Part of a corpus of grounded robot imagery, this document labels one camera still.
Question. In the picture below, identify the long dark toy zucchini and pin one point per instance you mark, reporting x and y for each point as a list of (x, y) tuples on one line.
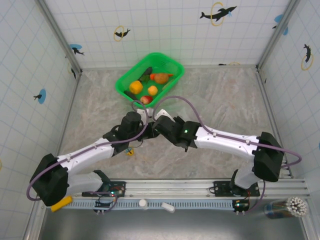
[(129, 95)]

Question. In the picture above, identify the red toy strawberry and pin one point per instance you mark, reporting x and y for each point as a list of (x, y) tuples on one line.
[(146, 100)]

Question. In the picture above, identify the large toy orange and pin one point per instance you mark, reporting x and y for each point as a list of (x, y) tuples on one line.
[(136, 87)]

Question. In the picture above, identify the small toy orange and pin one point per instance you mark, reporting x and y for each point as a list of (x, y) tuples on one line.
[(152, 90)]

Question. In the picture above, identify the brown toy potato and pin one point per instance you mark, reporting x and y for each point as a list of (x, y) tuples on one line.
[(161, 78)]

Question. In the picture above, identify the dark green cucumber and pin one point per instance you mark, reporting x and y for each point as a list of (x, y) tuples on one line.
[(148, 71)]

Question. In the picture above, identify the green plastic basket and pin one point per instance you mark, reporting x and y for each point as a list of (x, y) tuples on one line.
[(160, 62)]

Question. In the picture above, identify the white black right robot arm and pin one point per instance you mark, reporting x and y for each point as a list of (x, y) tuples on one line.
[(225, 140)]

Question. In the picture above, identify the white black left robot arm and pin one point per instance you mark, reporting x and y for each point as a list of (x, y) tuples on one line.
[(82, 156)]

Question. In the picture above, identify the white plastic tube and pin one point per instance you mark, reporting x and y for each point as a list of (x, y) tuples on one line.
[(168, 207)]

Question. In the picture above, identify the white round cap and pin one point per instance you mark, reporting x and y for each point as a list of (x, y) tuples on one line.
[(142, 203)]

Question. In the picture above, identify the cup of white sticks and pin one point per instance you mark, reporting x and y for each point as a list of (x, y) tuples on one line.
[(292, 207)]

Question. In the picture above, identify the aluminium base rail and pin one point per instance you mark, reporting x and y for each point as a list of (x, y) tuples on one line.
[(170, 186)]

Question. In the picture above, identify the aluminium side frame bar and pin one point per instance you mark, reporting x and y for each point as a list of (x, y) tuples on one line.
[(67, 115), (272, 120)]

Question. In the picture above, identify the aluminium rear frame bar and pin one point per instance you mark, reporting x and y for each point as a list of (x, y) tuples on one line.
[(212, 66)]

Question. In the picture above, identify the aluminium frame post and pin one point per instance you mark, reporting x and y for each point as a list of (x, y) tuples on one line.
[(60, 37), (277, 35)]

